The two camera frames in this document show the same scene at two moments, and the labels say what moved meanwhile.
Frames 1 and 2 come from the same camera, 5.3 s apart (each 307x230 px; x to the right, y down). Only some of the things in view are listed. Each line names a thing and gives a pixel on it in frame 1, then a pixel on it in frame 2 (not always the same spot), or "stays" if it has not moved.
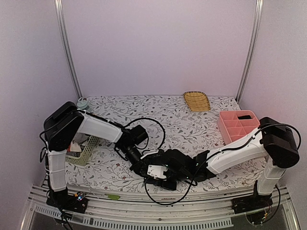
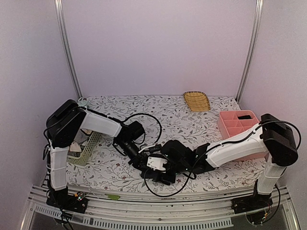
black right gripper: (159, 183) to (164, 179)
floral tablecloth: (170, 125) stays
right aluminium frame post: (258, 17) stays
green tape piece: (112, 197) stays
